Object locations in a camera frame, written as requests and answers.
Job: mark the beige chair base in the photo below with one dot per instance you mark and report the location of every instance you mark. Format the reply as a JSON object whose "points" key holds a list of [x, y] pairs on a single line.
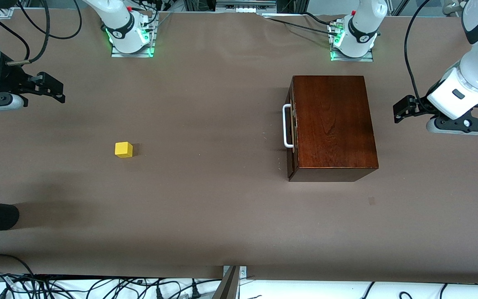
{"points": [[450, 7]]}

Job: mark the dark brown wooden cabinet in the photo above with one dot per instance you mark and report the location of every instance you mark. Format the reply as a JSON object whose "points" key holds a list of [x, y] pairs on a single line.
{"points": [[334, 124]]}

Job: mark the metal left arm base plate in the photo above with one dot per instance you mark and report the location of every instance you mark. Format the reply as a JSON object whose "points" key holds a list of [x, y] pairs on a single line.
{"points": [[351, 59]]}

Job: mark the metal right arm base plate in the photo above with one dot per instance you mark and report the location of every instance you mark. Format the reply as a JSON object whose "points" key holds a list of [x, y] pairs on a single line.
{"points": [[133, 54]]}

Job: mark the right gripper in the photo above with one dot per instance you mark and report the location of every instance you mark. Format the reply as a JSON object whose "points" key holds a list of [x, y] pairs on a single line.
{"points": [[10, 79]]}

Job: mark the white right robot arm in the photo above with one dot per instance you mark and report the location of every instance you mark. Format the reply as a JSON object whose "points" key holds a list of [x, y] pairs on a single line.
{"points": [[118, 20]]}

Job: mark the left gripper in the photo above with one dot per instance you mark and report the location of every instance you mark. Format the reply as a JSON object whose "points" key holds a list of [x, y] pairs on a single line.
{"points": [[420, 106]]}

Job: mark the yellow cube block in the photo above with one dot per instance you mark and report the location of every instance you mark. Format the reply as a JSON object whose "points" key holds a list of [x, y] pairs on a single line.
{"points": [[123, 150]]}

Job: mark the small metal bracket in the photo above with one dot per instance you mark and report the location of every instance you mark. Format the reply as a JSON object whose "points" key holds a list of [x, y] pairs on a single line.
{"points": [[243, 272]]}

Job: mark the dark metal beam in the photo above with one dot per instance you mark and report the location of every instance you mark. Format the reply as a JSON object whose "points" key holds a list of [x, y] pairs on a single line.
{"points": [[227, 286]]}

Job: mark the grey metal device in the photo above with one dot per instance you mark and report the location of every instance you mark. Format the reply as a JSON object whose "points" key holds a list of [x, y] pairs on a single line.
{"points": [[245, 6]]}

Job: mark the brown table cover sheet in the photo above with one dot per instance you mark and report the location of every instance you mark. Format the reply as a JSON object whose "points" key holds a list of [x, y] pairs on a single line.
{"points": [[181, 207]]}

